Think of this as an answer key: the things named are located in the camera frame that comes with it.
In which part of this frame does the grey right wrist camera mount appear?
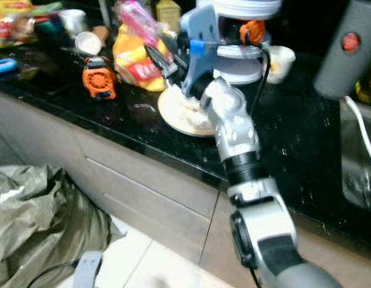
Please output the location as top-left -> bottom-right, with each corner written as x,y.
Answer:
178,5 -> 223,97

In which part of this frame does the cream plate red rim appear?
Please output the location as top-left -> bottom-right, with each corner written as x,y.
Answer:
157,81 -> 216,137

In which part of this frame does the yellow red packet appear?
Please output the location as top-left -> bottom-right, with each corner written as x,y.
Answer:
0,0 -> 34,50

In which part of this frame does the beige counter cabinet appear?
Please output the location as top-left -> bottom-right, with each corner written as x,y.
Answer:
0,90 -> 371,288

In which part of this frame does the floral print plate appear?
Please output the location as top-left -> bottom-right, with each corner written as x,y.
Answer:
167,90 -> 213,131

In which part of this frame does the blue flat object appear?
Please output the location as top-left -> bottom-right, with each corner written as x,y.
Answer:
0,58 -> 19,76

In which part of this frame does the white flexible hose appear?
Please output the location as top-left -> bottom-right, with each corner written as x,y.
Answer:
343,96 -> 371,169

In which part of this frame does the white cartoon print mug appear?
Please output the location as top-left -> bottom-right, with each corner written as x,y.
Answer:
261,45 -> 297,84

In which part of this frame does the small white paper cup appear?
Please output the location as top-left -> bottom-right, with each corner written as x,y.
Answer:
74,30 -> 106,58

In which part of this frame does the white round kitchen appliance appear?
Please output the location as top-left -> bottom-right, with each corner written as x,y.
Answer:
195,0 -> 283,86

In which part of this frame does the yellow box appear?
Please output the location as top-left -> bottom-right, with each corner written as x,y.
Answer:
155,0 -> 182,29

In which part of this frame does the stainless steel sink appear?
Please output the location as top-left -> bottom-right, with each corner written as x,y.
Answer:
339,99 -> 371,212

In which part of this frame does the grey green garbage bag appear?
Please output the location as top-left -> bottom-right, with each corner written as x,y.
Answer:
0,165 -> 124,288

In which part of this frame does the teal container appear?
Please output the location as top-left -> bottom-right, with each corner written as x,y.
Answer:
37,13 -> 64,38

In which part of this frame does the yellow red snack bag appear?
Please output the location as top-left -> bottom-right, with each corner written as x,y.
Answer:
112,25 -> 172,92

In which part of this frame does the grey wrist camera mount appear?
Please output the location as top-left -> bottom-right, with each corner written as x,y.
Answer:
178,5 -> 223,97
73,251 -> 104,288

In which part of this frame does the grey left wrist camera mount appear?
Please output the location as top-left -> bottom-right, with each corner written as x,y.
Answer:
73,251 -> 104,288

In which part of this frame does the pink plastic bag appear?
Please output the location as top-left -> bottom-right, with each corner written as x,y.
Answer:
116,0 -> 160,47

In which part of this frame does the green packet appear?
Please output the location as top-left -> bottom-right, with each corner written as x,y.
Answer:
29,1 -> 64,16

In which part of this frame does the grey tumbler with red button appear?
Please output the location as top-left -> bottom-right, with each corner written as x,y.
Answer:
313,0 -> 371,100

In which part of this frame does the plain white mug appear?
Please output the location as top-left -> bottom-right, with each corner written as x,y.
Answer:
58,8 -> 88,38

